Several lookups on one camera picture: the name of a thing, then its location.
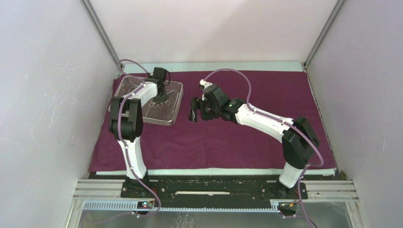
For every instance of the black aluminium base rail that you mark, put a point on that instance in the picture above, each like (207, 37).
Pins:
(242, 194)

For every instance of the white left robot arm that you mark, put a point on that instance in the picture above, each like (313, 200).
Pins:
(126, 122)

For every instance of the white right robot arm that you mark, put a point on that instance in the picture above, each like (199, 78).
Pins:
(299, 141)

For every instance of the magenta surgical wrap cloth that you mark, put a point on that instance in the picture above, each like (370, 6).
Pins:
(221, 144)

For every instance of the metal mesh instrument tray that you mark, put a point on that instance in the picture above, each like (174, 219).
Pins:
(160, 113)

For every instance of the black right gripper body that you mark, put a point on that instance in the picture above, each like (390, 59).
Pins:
(207, 112)

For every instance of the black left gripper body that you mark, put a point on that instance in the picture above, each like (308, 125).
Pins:
(161, 97)

